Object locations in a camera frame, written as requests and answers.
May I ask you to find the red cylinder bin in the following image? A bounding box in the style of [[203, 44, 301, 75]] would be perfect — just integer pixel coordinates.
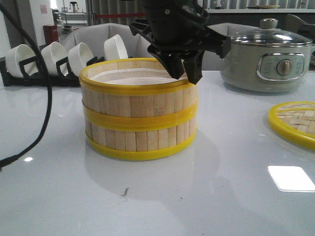
[[43, 25, 59, 45]]

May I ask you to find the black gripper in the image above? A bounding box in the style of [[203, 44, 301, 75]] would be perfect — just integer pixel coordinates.
[[129, 0, 231, 85]]

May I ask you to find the white bowl far left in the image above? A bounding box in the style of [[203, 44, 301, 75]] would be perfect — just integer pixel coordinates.
[[5, 44, 35, 78]]

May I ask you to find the grey chair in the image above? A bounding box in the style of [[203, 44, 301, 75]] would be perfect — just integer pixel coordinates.
[[62, 23, 152, 58], [201, 22, 262, 71]]

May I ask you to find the glass pot lid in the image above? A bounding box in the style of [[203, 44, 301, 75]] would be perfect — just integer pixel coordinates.
[[231, 18, 313, 47]]

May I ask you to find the black cable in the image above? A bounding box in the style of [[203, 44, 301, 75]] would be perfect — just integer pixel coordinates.
[[0, 0, 53, 173]]

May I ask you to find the bamboo steamer tray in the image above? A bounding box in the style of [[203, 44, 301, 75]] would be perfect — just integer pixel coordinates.
[[85, 117, 197, 161], [79, 58, 198, 131]]

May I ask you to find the white bowl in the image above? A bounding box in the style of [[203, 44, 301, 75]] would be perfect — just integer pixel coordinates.
[[68, 42, 94, 77], [104, 34, 128, 60], [5, 44, 35, 78], [41, 41, 68, 76]]

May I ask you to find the grey chair left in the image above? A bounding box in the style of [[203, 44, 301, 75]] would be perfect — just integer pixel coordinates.
[[62, 23, 152, 58]]

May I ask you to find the green electric cooking pot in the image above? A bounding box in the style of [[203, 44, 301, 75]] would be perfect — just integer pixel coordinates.
[[220, 43, 315, 92]]

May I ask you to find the grey chair right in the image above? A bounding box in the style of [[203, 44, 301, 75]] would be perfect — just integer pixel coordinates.
[[201, 22, 262, 71]]

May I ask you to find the woven bamboo steamer lid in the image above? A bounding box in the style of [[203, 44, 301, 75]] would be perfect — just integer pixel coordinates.
[[268, 101, 315, 150]]

